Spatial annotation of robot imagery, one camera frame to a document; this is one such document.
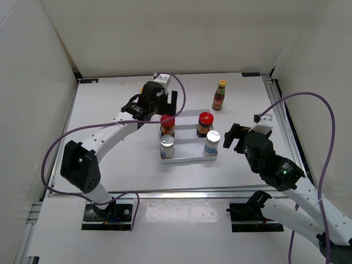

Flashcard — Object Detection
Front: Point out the red-lid sauce jar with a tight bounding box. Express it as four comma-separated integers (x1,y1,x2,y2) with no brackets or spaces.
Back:
196,112,214,138
161,115,175,136

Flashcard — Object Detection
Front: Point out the white silver-cap shaker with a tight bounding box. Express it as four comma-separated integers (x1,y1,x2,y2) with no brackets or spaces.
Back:
160,134,174,159
203,130,221,156

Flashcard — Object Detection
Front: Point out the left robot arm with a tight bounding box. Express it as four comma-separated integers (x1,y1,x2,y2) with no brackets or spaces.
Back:
60,74,178,221

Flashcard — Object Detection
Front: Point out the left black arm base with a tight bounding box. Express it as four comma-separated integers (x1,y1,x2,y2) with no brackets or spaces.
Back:
81,196,140,231

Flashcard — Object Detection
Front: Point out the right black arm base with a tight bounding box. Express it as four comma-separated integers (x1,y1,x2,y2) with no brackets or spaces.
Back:
226,190,284,233

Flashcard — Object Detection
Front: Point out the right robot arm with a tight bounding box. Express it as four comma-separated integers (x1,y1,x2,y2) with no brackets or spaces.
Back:
223,123,351,263

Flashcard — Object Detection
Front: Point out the white divided organizer tray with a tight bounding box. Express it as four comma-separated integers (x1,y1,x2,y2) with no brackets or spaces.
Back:
161,109,217,164

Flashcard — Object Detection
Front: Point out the right black corner label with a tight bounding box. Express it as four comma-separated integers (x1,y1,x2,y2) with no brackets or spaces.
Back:
241,72,261,77

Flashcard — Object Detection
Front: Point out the black corner label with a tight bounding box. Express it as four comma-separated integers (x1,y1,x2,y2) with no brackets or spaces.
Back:
79,78,99,84
241,72,261,77

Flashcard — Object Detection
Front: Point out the left black corner label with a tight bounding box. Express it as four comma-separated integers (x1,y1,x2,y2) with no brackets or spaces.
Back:
79,78,99,84

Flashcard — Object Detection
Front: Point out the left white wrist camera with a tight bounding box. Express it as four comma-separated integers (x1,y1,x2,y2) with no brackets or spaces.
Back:
153,73,171,94

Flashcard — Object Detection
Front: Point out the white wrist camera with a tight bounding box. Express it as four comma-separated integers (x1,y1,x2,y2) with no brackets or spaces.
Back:
249,114,273,135
153,73,171,94

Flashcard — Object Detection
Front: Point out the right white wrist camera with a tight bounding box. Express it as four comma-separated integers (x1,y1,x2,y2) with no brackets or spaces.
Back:
249,114,273,135

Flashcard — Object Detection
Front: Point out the aluminium frame rail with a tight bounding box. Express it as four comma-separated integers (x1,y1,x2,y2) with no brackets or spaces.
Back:
30,185,298,204

